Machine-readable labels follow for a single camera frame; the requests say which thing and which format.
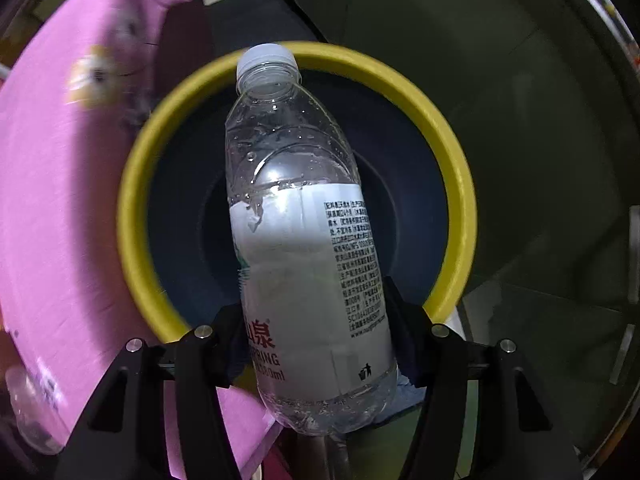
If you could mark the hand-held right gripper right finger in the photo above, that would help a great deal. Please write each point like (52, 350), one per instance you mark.
(400, 320)

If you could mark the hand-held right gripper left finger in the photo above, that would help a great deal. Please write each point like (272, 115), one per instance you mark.
(235, 345)

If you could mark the clear plastic water bottle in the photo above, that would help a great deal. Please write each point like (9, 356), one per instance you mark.
(305, 260)

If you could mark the yellow-rimmed blue trash bin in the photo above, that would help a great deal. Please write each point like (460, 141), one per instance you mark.
(135, 210)

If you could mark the clear plastic container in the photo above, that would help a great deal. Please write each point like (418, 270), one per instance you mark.
(30, 410)

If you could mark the pink floral tablecloth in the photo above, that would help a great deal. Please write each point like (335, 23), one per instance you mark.
(60, 210)

